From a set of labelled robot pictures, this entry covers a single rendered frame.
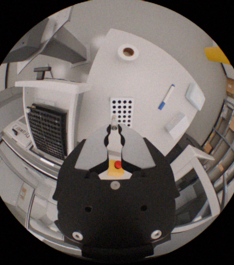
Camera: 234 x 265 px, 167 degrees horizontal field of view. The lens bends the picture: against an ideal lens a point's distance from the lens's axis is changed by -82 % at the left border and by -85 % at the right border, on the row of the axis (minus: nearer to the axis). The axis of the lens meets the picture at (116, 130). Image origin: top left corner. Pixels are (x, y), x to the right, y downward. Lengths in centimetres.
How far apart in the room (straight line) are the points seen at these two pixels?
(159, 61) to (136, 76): 13
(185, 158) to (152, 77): 55
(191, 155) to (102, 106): 62
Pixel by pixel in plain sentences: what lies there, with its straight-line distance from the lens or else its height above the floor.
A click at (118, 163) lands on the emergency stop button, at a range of 36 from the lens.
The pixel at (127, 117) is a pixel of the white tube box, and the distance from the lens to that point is 31.
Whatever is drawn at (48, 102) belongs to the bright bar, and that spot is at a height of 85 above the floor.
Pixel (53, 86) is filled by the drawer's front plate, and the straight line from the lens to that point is 20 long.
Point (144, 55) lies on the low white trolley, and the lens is 36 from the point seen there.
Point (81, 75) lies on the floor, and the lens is 117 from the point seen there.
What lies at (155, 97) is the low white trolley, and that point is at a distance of 37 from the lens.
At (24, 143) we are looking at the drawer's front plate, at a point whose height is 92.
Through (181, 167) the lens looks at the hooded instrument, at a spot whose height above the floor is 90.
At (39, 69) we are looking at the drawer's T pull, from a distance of 27.
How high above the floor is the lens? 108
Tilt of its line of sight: 57 degrees down
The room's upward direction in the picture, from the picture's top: 177 degrees clockwise
